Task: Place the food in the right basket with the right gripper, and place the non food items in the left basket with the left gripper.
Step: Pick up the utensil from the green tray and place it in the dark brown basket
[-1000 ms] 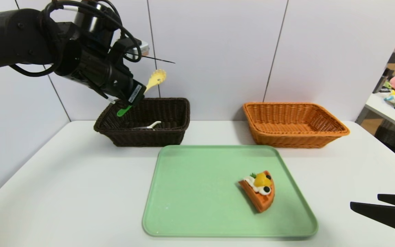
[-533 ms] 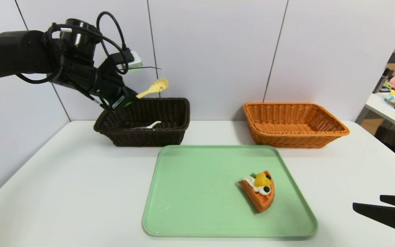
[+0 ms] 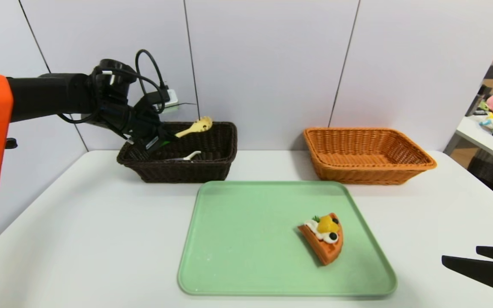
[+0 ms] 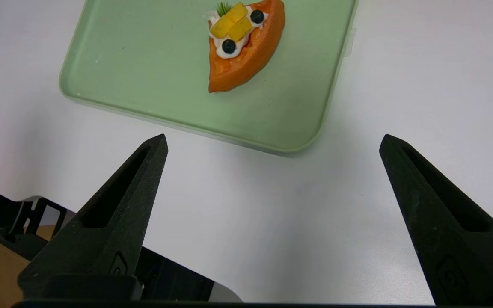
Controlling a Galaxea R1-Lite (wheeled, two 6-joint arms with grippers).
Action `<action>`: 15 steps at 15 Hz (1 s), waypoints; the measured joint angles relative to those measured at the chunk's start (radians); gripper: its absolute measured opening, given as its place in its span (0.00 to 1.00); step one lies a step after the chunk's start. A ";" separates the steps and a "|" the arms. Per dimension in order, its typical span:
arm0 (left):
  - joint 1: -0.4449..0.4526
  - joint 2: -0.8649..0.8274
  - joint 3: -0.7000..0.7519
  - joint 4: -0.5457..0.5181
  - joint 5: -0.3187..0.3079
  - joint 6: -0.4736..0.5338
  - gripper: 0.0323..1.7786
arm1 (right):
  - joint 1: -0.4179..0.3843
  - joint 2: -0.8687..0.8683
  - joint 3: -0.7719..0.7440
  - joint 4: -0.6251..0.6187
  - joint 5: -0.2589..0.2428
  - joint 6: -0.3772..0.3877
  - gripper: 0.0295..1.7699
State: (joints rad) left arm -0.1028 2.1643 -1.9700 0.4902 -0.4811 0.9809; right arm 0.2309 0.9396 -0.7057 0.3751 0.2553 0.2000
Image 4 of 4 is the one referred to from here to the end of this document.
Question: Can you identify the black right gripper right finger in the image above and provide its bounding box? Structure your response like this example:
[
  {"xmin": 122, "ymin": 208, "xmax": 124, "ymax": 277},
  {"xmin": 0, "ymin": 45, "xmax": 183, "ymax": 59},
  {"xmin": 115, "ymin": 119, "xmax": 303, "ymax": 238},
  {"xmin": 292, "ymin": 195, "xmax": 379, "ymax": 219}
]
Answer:
[{"xmin": 379, "ymin": 134, "xmax": 493, "ymax": 305}]

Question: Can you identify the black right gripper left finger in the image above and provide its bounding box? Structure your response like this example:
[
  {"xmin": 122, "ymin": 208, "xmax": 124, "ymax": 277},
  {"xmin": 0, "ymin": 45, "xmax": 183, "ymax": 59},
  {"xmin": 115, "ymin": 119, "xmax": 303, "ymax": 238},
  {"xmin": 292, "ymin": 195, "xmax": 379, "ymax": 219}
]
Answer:
[{"xmin": 18, "ymin": 134, "xmax": 169, "ymax": 300}]

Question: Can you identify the toy waffle slice with fruit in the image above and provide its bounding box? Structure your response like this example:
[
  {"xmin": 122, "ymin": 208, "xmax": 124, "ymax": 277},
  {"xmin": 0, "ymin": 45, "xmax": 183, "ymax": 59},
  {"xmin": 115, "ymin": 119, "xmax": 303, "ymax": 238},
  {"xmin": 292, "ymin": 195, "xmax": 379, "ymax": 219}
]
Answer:
[{"xmin": 204, "ymin": 0, "xmax": 286, "ymax": 93}]

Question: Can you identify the light green plastic tray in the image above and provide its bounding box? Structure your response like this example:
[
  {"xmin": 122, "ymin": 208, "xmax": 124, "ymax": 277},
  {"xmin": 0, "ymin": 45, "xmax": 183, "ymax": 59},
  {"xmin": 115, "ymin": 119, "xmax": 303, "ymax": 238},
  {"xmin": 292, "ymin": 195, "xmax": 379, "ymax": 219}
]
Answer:
[{"xmin": 59, "ymin": 0, "xmax": 359, "ymax": 154}]

